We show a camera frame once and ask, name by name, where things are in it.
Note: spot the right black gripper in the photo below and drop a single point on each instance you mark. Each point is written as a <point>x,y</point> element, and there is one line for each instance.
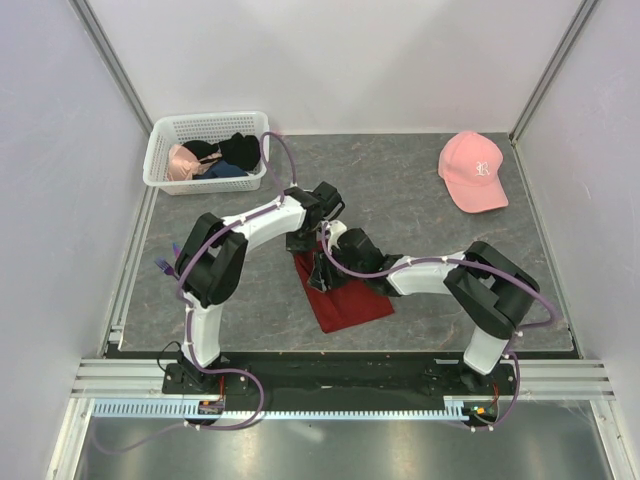
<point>321,272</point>

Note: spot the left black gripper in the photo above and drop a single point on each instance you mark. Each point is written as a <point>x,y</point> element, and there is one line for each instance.
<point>296,247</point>

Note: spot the dark red cloth napkin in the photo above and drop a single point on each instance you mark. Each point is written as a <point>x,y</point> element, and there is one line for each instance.
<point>347,306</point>

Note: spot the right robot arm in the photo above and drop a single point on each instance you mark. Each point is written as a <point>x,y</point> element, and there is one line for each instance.
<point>494,292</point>

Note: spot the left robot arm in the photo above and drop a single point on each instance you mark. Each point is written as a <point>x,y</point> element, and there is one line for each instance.
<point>212,259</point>

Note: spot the black cloth in basket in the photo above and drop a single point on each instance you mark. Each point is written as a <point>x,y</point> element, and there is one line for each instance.
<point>239,150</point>

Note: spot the blue cloth in basket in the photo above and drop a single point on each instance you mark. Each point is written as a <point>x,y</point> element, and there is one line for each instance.
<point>221,169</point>

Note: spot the white plastic basket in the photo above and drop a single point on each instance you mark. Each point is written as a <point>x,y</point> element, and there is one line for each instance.
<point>175,130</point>

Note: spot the pink cloth in basket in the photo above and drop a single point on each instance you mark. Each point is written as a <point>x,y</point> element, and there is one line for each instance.
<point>183,164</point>

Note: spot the pink baseball cap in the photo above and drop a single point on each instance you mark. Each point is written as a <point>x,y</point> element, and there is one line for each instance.
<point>469,164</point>

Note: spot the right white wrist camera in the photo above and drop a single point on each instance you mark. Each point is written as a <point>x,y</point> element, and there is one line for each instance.
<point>355,242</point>

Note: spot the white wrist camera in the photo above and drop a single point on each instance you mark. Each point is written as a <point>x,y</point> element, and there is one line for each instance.
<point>355,242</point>
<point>330,200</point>

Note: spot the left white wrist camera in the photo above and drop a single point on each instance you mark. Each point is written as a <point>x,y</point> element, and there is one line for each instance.
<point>330,200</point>

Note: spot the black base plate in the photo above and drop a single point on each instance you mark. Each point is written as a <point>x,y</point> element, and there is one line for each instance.
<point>252,381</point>

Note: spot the light blue cable duct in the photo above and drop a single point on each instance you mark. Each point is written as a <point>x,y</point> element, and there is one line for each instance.
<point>181,409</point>

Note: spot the front aluminium rail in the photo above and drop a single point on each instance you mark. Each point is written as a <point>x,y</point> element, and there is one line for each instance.
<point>576,379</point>

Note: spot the left aluminium frame post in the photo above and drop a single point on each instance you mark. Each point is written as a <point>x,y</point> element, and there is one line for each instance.
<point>107,53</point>

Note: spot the aluminium frame post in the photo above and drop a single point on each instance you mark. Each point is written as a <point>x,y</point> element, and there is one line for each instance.
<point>560,55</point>
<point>107,53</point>

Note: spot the right aluminium frame post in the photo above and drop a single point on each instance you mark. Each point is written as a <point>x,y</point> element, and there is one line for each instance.
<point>560,55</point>

